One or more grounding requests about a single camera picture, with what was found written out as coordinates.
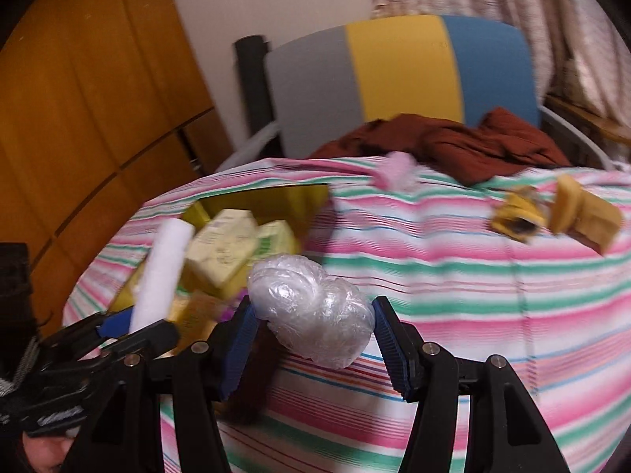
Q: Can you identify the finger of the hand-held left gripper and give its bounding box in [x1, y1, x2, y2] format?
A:
[42, 304, 136, 356]
[84, 319, 181, 372]

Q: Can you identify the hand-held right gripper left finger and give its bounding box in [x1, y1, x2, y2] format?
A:
[59, 302, 261, 473]

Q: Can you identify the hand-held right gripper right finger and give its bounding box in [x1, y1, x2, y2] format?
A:
[371, 296, 573, 473]

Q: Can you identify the white foam block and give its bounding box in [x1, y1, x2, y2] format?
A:
[128, 219, 194, 333]

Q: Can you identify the clear plastic bag bundle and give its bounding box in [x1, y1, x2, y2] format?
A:
[246, 255, 376, 370]

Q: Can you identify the cream carton box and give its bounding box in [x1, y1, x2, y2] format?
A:
[183, 208, 259, 300]

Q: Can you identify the green carton box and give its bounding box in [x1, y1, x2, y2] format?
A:
[254, 221, 301, 269]

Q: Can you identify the golden storage box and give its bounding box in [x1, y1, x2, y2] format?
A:
[106, 183, 332, 358]

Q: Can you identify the striped tablecloth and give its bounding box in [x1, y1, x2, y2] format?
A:
[63, 155, 631, 473]

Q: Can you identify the pink plastic piece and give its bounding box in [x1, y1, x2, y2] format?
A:
[375, 152, 419, 192]

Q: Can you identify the brown cloth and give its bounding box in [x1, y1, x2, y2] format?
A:
[308, 107, 573, 184]

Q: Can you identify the thick yellow sponge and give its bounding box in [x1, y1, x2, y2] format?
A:
[549, 174, 581, 235]

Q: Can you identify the flat yellow sponge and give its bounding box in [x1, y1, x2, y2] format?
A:
[569, 196, 624, 258]

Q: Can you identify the orange wooden wardrobe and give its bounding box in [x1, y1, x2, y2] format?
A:
[0, 0, 233, 338]

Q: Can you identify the grey yellow blue chair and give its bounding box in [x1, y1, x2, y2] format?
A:
[233, 14, 618, 171]

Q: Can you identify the wooden side desk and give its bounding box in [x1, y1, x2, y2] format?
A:
[543, 95, 631, 149]

